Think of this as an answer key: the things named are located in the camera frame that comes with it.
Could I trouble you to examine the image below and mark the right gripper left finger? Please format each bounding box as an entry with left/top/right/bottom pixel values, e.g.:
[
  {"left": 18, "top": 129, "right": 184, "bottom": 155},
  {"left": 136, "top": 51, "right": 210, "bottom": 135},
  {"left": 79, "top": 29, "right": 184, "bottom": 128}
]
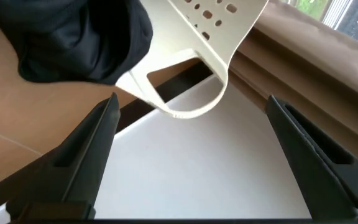
[{"left": 5, "top": 92, "right": 121, "bottom": 219}]

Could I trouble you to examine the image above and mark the white laundry basket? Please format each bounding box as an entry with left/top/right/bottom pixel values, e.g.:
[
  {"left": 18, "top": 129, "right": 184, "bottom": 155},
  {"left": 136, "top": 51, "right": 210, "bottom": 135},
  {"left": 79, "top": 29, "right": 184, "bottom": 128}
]
[{"left": 115, "top": 0, "right": 270, "bottom": 120}]

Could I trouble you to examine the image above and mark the beige curtain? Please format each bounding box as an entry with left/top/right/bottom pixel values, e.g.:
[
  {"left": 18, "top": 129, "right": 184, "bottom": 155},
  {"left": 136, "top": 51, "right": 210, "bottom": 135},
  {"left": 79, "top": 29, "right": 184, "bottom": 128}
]
[{"left": 228, "top": 0, "right": 358, "bottom": 174}]

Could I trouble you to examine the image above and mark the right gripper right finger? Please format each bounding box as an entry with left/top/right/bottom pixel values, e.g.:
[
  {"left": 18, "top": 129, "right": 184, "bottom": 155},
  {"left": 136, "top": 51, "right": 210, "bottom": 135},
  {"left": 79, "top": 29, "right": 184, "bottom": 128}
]
[{"left": 265, "top": 95, "right": 358, "bottom": 219}]

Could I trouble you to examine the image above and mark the window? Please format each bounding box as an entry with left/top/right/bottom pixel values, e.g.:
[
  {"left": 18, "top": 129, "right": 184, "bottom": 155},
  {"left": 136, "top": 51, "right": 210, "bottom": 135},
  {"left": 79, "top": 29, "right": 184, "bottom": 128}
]
[{"left": 287, "top": 0, "right": 358, "bottom": 52}]

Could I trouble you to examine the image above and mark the black garment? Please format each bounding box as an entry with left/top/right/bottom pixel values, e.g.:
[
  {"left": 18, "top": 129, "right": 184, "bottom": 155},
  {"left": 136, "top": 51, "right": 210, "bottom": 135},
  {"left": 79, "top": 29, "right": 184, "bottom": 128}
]
[{"left": 0, "top": 0, "right": 154, "bottom": 85}]

